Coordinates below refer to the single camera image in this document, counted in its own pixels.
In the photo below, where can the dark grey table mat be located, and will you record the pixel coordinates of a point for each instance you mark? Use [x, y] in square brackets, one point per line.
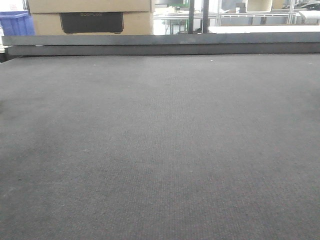
[215, 147]

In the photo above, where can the cardboard box with black print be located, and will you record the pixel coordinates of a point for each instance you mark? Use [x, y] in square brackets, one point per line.
[134, 23]

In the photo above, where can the white background table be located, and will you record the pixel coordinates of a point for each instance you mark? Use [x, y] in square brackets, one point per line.
[264, 29]

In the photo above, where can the lower grey foam board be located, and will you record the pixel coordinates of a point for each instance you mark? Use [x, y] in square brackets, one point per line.
[166, 50]

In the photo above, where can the grey foam board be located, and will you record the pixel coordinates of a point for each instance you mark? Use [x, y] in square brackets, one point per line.
[166, 50]
[146, 40]

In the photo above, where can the upper cardboard box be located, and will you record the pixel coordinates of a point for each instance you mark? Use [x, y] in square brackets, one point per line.
[73, 6]

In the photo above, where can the upper grey foam board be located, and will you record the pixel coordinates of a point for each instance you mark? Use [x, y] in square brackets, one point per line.
[146, 40]

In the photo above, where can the blue plastic crate background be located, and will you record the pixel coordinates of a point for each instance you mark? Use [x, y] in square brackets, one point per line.
[17, 23]

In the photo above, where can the black vertical post left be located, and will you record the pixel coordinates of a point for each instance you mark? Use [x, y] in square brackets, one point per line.
[191, 17]

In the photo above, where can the black vertical post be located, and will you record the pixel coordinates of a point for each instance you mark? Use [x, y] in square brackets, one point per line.
[205, 19]
[191, 17]

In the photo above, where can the black vertical post right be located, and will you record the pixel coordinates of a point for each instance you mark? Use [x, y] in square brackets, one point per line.
[205, 19]

